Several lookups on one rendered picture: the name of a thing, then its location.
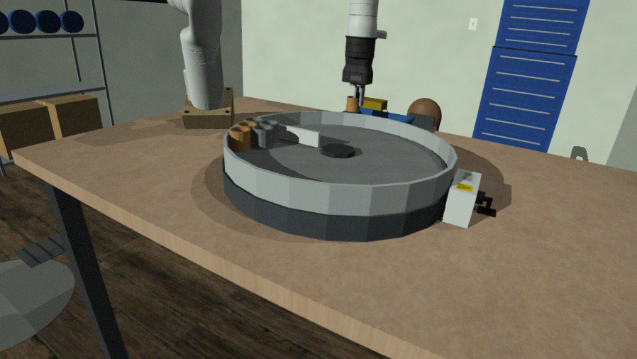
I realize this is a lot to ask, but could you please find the bronze bushing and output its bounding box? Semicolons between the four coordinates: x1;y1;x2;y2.
346;96;360;112
237;121;257;145
229;126;251;153

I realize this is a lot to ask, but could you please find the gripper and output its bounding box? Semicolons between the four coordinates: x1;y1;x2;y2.
342;15;387;106

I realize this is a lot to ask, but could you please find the grey hollow cylinder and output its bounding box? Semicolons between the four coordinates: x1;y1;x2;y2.
253;125;273;150
244;117;263;125
259;120;279;143

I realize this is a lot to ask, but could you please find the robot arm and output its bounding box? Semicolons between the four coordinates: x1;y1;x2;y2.
167;0;379;111

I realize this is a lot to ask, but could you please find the blue plastic crate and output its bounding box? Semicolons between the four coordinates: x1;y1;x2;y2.
354;107;415;125

